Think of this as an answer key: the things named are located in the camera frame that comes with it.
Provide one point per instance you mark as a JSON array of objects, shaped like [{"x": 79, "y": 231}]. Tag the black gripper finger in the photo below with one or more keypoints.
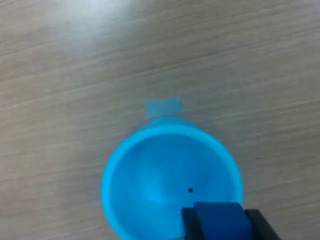
[
  {"x": 262, "y": 227},
  {"x": 192, "y": 225}
]

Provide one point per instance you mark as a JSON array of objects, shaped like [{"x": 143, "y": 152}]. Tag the blue plastic cup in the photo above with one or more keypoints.
[{"x": 150, "y": 162}]

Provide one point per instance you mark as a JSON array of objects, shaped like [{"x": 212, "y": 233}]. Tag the blue cube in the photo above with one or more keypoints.
[{"x": 220, "y": 220}]

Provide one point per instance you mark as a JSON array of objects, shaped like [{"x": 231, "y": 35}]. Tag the small tape patch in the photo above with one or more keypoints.
[{"x": 163, "y": 107}]

